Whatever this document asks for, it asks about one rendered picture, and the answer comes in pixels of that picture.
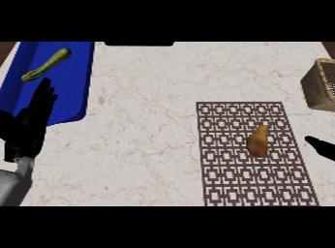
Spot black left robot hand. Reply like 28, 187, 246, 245
0, 77, 59, 164

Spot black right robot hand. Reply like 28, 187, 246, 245
303, 136, 335, 169

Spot brown patterned placemat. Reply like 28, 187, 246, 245
194, 101, 319, 207

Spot wicker basket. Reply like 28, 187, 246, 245
299, 57, 335, 114

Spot blue cutting board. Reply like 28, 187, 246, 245
0, 42, 95, 129

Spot green zucchini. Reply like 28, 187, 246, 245
20, 47, 72, 82

